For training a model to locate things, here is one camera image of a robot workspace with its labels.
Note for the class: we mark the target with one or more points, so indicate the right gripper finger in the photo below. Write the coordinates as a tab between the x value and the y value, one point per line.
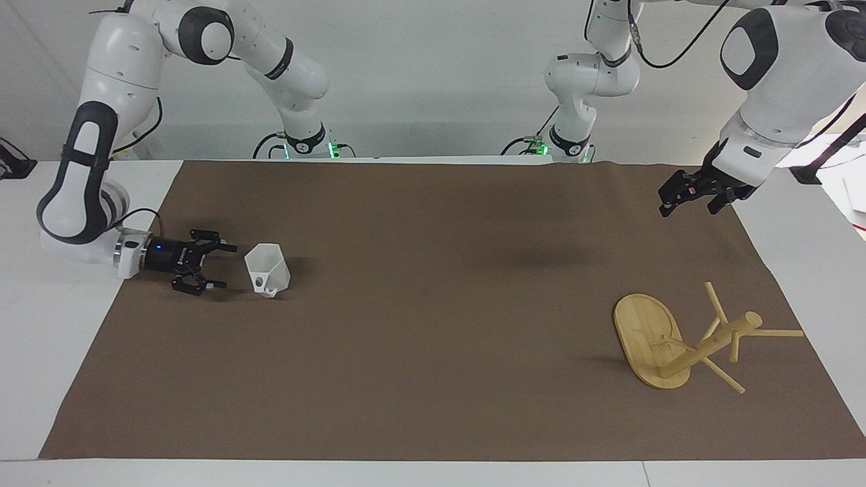
211	242
196	284

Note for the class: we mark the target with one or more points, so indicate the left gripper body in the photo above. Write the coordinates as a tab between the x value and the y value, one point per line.
710	184

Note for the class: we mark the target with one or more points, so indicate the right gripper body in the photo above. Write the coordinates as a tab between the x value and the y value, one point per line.
166	255

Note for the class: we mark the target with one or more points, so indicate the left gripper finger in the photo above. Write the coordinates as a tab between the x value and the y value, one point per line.
721	200
671	195

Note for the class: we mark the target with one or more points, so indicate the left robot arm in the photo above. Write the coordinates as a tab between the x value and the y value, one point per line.
788	74

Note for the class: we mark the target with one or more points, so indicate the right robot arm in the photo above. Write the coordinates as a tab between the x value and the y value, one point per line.
118	61

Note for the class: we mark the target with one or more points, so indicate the white faceted cup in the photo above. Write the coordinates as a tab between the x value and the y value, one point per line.
267	267

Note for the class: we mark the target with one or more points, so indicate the wooden cup rack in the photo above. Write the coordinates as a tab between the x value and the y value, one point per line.
646	341

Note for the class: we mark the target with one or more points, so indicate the black stand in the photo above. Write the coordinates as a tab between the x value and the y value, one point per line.
15	166
829	152

